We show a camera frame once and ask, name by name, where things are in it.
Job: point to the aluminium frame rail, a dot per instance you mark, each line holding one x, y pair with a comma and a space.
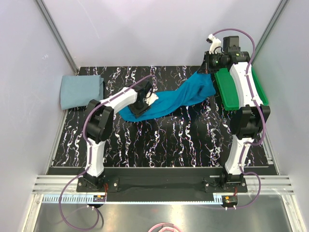
265, 184

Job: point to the left orange connector block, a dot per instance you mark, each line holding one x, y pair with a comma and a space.
99, 198

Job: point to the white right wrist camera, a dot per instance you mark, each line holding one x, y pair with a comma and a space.
215, 44

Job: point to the white slotted cable duct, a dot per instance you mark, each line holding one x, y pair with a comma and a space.
117, 199

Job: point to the orange connector block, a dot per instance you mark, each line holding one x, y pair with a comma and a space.
232, 199
99, 198

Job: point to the bright blue t shirt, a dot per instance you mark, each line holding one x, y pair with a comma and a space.
194, 90

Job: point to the green plastic bin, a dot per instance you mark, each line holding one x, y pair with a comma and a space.
228, 92

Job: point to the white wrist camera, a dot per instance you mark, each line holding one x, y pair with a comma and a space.
151, 98
215, 44

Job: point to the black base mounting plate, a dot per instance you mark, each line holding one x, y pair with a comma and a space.
208, 184

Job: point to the right orange connector block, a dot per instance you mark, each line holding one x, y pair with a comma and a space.
232, 199

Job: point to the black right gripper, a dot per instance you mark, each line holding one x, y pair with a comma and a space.
205, 68

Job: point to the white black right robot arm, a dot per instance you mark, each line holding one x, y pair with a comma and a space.
250, 119

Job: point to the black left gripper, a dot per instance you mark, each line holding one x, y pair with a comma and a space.
137, 113

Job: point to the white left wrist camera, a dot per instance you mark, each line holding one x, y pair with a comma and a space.
151, 98

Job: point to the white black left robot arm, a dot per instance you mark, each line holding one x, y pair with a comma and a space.
97, 128

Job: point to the folded light blue t shirt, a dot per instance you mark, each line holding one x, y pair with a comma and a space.
78, 91

